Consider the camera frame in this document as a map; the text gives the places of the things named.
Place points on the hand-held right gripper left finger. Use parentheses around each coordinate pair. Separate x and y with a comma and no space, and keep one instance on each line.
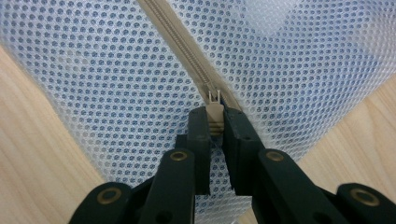
(199,140)

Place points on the blue mesh zipper bag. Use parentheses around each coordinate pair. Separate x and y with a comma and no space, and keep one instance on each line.
(109,77)

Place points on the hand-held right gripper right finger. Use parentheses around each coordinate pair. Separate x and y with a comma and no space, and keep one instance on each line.
(241,149)

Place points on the beige zipper pull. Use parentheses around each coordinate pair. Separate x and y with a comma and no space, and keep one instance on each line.
(215,115)

